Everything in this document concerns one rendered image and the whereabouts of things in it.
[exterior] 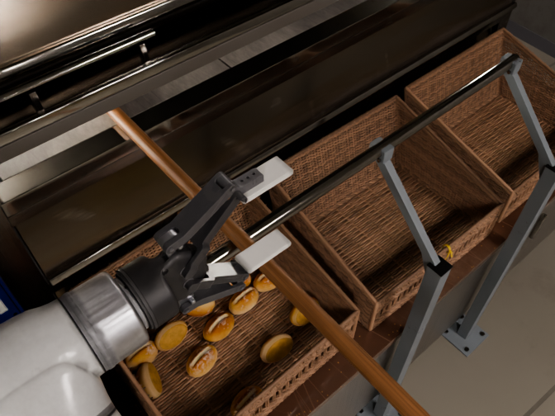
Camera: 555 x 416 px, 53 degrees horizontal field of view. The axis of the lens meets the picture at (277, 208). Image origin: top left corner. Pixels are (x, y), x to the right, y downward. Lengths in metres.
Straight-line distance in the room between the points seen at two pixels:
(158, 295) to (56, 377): 0.12
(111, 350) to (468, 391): 1.82
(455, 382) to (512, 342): 0.30
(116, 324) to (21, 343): 0.08
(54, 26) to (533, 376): 2.00
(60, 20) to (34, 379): 0.65
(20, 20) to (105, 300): 0.57
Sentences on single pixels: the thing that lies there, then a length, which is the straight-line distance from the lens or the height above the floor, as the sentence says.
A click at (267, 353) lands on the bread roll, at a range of 1.51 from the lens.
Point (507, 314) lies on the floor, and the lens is 2.48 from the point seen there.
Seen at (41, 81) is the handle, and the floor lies 1.46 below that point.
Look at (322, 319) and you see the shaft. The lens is 0.92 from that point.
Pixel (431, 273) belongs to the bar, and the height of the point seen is 0.94.
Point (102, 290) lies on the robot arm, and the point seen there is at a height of 1.53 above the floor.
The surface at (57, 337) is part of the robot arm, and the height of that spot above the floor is 1.53.
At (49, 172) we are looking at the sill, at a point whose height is 1.18.
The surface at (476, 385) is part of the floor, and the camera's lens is 2.29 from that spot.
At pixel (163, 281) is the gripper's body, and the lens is 0.59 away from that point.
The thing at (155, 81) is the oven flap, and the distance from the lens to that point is 1.01.
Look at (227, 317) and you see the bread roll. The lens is 1.57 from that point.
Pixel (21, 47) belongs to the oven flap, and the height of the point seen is 1.48.
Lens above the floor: 2.01
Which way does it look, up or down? 50 degrees down
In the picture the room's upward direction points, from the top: straight up
